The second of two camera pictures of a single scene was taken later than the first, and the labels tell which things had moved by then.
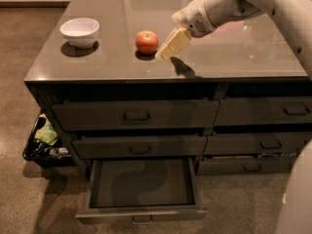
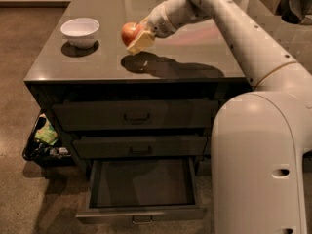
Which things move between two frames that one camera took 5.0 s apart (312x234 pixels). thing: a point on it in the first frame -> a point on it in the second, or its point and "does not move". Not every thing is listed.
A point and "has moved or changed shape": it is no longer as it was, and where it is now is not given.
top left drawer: (134, 114) does not move
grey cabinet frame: (230, 126) does not move
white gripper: (194, 19) -> (158, 22)
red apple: (146, 42) has moved or changed shape
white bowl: (80, 31) does not move
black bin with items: (45, 146) does not move
